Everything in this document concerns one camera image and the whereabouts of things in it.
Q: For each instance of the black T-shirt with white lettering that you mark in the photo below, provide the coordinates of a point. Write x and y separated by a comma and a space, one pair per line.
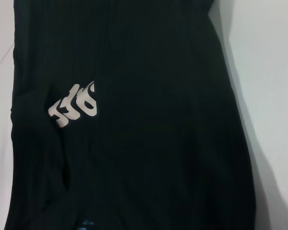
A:
134, 119

